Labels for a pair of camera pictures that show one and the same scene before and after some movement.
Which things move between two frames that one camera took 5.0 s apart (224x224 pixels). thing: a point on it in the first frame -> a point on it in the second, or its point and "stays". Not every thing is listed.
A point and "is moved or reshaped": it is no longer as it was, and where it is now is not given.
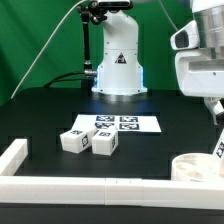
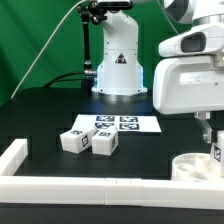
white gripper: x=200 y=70 -> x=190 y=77
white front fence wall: x=189 y=194 stays
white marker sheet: x=124 y=123 stays
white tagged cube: x=77 y=140 stays
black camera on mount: x=111 y=5 stays
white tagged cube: x=218 y=155 is moved or reshaped
